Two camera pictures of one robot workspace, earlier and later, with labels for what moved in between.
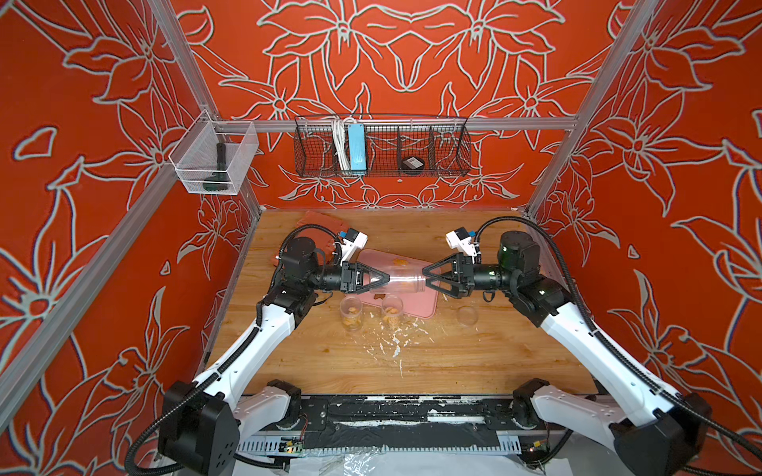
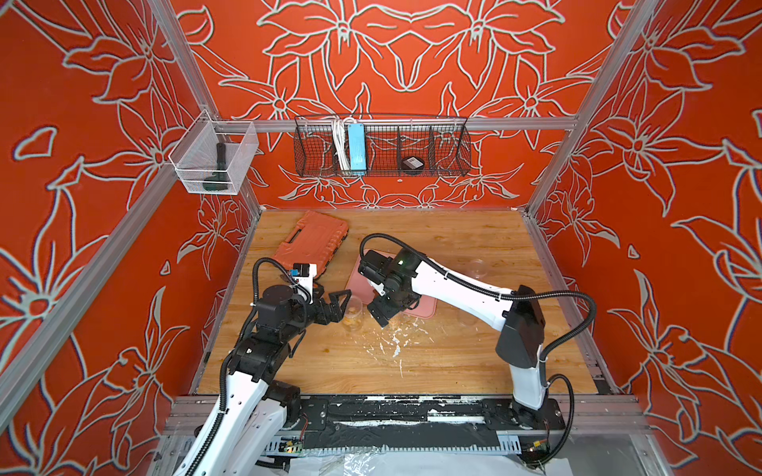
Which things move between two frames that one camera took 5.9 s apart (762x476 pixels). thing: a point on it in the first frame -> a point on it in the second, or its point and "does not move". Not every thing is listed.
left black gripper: (349, 284) -> (335, 312)
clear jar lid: (467, 315) does not move
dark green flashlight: (219, 180) does not move
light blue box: (357, 147) does not move
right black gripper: (463, 280) -> (386, 306)
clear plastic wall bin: (194, 158) does not move
